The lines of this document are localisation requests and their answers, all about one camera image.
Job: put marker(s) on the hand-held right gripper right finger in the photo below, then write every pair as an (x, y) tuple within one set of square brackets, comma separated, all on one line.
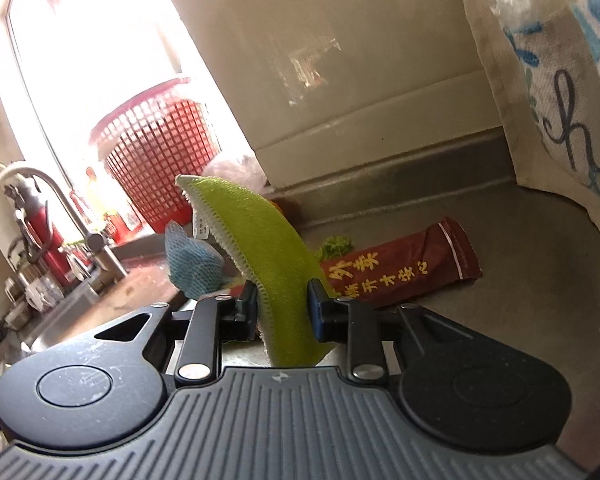
[(316, 310)]

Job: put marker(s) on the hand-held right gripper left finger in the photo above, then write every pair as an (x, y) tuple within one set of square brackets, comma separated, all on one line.
[(245, 305)]

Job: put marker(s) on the green microfiber cloth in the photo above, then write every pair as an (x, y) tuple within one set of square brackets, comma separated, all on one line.
[(260, 230)]

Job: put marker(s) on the red snack packet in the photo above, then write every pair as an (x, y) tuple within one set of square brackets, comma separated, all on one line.
[(405, 265)]

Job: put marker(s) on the leafy green vegetable scrap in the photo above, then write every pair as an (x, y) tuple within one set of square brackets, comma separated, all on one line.
[(336, 247)]

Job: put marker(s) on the pink plastic bag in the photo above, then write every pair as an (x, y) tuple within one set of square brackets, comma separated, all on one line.
[(240, 170)]

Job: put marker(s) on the metal faucet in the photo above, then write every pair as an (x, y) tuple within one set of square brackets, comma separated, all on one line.
[(105, 257)]

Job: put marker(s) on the red plastic basket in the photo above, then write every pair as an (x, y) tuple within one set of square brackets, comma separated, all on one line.
[(155, 160)]

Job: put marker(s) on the stainless steel sink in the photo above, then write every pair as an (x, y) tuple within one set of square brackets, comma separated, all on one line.
[(55, 325)]

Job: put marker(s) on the glass mug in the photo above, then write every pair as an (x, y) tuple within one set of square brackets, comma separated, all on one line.
[(45, 290)]

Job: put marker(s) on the red thermos pot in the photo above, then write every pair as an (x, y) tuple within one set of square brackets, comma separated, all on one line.
[(45, 240)]

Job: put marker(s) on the white printed cloth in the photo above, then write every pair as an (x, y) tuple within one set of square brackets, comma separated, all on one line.
[(555, 90)]

